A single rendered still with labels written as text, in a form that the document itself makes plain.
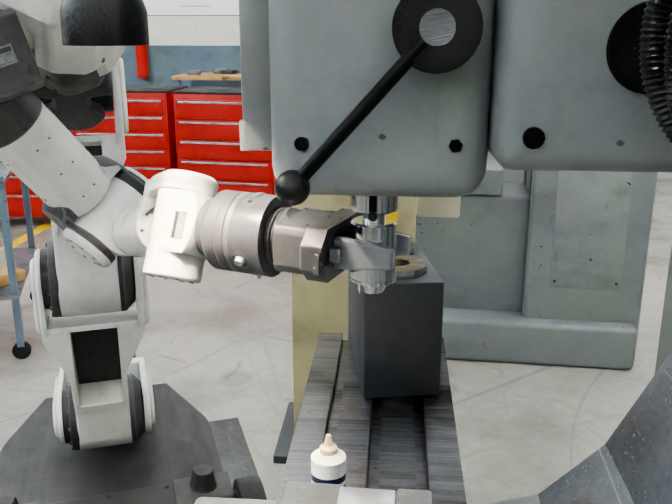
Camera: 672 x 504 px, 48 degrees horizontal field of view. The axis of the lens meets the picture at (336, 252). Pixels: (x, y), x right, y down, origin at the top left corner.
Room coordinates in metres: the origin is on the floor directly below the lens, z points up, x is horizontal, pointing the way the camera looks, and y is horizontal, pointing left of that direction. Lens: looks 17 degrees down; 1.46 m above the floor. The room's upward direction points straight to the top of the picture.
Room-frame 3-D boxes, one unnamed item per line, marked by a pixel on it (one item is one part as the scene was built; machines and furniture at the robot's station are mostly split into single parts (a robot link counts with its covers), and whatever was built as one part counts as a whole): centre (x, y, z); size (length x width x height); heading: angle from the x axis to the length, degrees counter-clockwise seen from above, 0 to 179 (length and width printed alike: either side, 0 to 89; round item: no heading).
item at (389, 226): (0.74, -0.04, 1.26); 0.05 x 0.05 x 0.01
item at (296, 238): (0.78, 0.05, 1.24); 0.13 x 0.12 x 0.10; 157
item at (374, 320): (1.17, -0.09, 1.00); 0.22 x 0.12 x 0.20; 5
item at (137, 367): (1.48, 0.50, 0.68); 0.21 x 0.20 x 0.13; 17
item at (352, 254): (0.71, -0.03, 1.24); 0.06 x 0.02 x 0.03; 67
